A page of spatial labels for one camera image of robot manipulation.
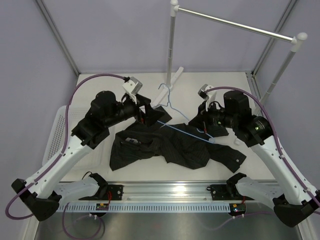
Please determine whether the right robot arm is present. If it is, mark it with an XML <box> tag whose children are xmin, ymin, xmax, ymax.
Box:
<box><xmin>188</xmin><ymin>85</ymin><xmax>320</xmax><ymax>227</ymax></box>

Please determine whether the white plastic basket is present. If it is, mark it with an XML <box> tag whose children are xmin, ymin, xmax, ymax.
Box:
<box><xmin>42</xmin><ymin>105</ymin><xmax>110</xmax><ymax>171</ymax></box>

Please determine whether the blue wire hanger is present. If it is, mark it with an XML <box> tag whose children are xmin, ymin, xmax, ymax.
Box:
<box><xmin>153</xmin><ymin>83</ymin><xmax>215</xmax><ymax>144</ymax></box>

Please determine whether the aluminium rail base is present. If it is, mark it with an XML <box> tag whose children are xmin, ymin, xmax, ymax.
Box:
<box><xmin>56</xmin><ymin>180</ymin><xmax>278</xmax><ymax>203</ymax></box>

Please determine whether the metal clothes rack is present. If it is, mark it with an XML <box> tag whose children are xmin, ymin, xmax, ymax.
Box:
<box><xmin>151</xmin><ymin>0</ymin><xmax>308</xmax><ymax>114</ymax></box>

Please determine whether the black mount plate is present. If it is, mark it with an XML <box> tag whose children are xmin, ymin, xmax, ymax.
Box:
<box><xmin>79</xmin><ymin>183</ymin><xmax>124</xmax><ymax>201</ymax></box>
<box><xmin>206</xmin><ymin>184</ymin><xmax>253</xmax><ymax>201</ymax></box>

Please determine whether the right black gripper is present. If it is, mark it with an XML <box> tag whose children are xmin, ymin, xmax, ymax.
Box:
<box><xmin>189</xmin><ymin>99</ymin><xmax>238</xmax><ymax>133</ymax></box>

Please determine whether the black pinstripe shirt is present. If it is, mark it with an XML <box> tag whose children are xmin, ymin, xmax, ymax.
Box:
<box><xmin>109</xmin><ymin>113</ymin><xmax>247</xmax><ymax>173</ymax></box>

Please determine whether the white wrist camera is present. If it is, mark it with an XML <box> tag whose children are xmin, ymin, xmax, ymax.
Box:
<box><xmin>198</xmin><ymin>84</ymin><xmax>217</xmax><ymax>111</ymax></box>
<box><xmin>122</xmin><ymin>76</ymin><xmax>143</xmax><ymax>105</ymax></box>

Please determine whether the right black mount plate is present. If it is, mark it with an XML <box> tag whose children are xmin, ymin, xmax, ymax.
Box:
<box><xmin>206</xmin><ymin>184</ymin><xmax>253</xmax><ymax>201</ymax></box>

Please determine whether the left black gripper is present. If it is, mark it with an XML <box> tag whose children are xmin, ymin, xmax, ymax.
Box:
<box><xmin>104</xmin><ymin>93</ymin><xmax>164</xmax><ymax>128</ymax></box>

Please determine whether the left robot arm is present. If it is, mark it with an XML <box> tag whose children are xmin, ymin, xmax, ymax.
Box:
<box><xmin>11</xmin><ymin>91</ymin><xmax>165</xmax><ymax>222</ymax></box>

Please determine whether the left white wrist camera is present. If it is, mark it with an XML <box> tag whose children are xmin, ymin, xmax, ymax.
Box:
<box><xmin>122</xmin><ymin>76</ymin><xmax>143</xmax><ymax>105</ymax></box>

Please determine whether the left black mount plate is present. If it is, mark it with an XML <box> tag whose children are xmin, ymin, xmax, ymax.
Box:
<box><xmin>79</xmin><ymin>183</ymin><xmax>124</xmax><ymax>201</ymax></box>

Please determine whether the white slotted cable duct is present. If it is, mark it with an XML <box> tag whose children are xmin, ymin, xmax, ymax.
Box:
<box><xmin>57</xmin><ymin>202</ymin><xmax>231</xmax><ymax>213</ymax></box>

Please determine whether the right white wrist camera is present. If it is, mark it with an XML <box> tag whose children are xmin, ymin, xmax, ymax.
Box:
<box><xmin>198</xmin><ymin>84</ymin><xmax>217</xmax><ymax>111</ymax></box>

